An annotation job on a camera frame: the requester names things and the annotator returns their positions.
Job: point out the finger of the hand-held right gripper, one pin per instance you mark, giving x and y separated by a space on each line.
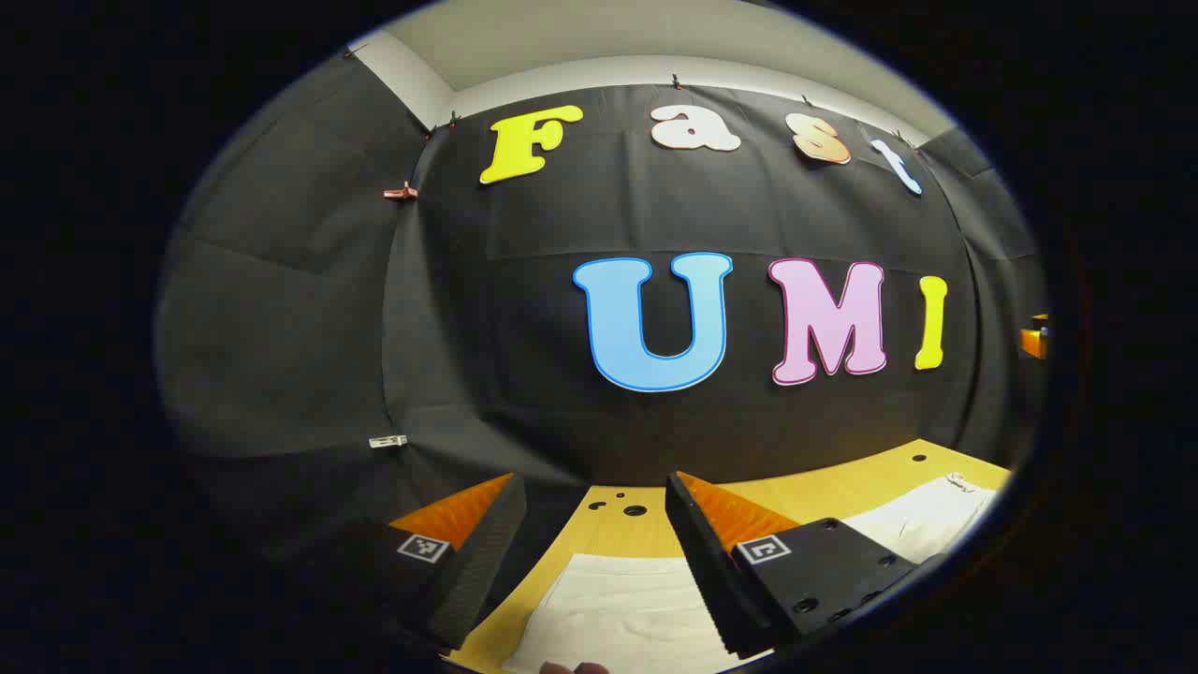
1033 339

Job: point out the red clip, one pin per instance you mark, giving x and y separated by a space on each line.
401 192

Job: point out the white jeans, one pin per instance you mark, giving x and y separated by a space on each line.
618 608

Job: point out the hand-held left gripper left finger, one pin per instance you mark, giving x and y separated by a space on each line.
487 562

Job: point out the black backdrop cloth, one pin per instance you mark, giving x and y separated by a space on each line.
524 374

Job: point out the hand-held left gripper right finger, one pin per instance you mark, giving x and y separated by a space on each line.
702 562

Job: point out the white clip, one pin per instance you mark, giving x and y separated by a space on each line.
387 441

